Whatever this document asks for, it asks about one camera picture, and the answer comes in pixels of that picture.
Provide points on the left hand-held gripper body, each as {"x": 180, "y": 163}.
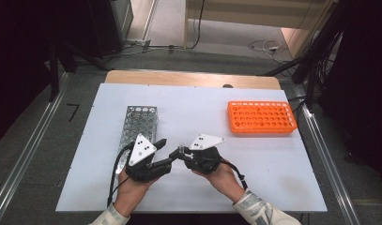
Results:
{"x": 141, "y": 153}

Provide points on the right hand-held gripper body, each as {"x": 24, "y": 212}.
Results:
{"x": 204, "y": 161}

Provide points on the clear test tube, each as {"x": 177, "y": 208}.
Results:
{"x": 180, "y": 145}

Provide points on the metal test tube rack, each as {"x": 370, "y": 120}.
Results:
{"x": 140, "y": 122}

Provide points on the orange test tube rack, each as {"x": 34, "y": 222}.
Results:
{"x": 262, "y": 120}

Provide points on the person's right hand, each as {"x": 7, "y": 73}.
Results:
{"x": 224, "y": 181}

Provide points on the person's left hand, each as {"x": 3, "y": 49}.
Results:
{"x": 130, "y": 193}

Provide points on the white board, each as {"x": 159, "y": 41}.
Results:
{"x": 210, "y": 109}

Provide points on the dark round grommet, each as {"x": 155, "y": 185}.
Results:
{"x": 227, "y": 86}

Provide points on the black metal stand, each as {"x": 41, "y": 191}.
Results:
{"x": 310, "y": 62}
{"x": 54, "y": 72}

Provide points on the black cabinet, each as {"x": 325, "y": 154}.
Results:
{"x": 110, "y": 28}

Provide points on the beige wooden cabinet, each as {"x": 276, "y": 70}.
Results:
{"x": 241, "y": 12}

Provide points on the dark curtain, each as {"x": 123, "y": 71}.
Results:
{"x": 363, "y": 78}
{"x": 19, "y": 62}

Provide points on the aluminium rail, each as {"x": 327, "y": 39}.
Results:
{"x": 26, "y": 156}
{"x": 339, "y": 184}

